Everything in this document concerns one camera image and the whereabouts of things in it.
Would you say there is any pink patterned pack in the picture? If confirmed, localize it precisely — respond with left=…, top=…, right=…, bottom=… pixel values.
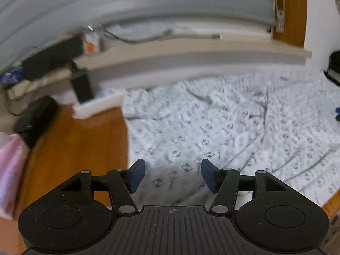
left=0, top=132, right=30, bottom=220

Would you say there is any long black box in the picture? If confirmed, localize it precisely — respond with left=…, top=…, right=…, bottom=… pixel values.
left=21, top=37, right=82, bottom=81

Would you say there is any beige window sill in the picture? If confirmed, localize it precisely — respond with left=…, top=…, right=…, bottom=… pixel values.
left=72, top=36, right=313, bottom=85

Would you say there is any white power strip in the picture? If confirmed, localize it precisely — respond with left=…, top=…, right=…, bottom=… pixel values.
left=72, top=89, right=125, bottom=119

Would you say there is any grey window blind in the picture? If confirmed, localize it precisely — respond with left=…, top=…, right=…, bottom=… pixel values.
left=0, top=0, right=275, bottom=69

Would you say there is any black power adapter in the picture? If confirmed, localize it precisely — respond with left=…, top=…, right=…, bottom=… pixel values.
left=70, top=69, right=94, bottom=104

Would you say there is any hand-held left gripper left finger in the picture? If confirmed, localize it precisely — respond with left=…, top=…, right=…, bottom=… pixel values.
left=61, top=159, right=147, bottom=215

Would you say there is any orange and white box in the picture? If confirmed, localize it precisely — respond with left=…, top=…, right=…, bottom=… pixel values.
left=83, top=31, right=102, bottom=56

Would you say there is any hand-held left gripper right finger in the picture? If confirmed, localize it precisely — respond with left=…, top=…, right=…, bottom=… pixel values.
left=200, top=159, right=286, bottom=214

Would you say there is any wooden window frame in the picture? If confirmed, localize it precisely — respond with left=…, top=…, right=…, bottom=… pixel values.
left=273, top=0, right=309, bottom=47

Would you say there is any white patterned garment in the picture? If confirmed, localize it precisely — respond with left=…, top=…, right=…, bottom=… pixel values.
left=122, top=70, right=340, bottom=209

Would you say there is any black flat item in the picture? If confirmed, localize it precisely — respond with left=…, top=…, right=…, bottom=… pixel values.
left=13, top=96, right=59, bottom=149

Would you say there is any grey folded garment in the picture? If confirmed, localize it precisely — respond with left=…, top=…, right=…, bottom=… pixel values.
left=326, top=68, right=340, bottom=85

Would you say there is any clear blind cord pull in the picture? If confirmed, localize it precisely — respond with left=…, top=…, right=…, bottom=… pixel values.
left=275, top=9, right=286, bottom=34

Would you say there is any black usb cable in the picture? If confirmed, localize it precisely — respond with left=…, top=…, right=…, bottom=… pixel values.
left=102, top=28, right=221, bottom=43

